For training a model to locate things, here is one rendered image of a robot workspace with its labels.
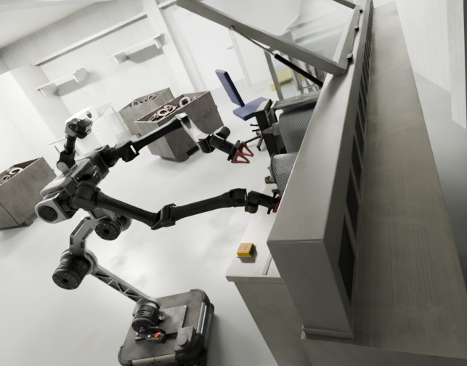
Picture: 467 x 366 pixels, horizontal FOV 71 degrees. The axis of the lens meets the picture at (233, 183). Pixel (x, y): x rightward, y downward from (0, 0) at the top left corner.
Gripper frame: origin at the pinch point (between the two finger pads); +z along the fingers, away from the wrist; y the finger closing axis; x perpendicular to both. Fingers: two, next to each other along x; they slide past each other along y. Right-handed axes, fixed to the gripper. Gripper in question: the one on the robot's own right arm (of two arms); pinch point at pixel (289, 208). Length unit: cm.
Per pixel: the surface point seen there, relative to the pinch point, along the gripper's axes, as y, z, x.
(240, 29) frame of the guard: 14, -31, 74
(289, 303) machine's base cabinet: 25.9, 13.4, -31.9
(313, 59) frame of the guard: 14, -7, 71
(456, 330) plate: 80, 27, 59
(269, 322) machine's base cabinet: 26, 8, -53
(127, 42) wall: -582, -488, -176
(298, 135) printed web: -23.5, -6.7, 24.7
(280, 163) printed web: -2.2, -9.8, 21.4
